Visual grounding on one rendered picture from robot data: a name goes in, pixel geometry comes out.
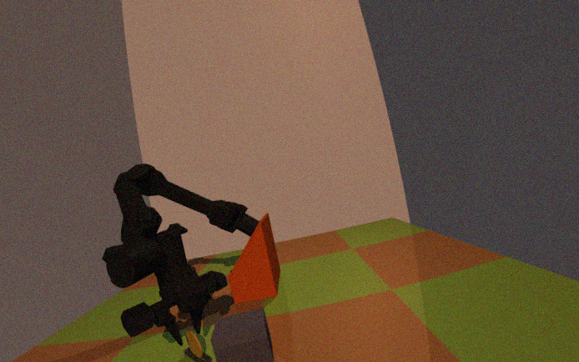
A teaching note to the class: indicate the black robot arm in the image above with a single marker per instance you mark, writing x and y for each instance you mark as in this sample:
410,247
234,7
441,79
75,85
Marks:
145,251

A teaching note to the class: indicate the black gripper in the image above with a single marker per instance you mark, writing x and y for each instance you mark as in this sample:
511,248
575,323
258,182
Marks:
142,317

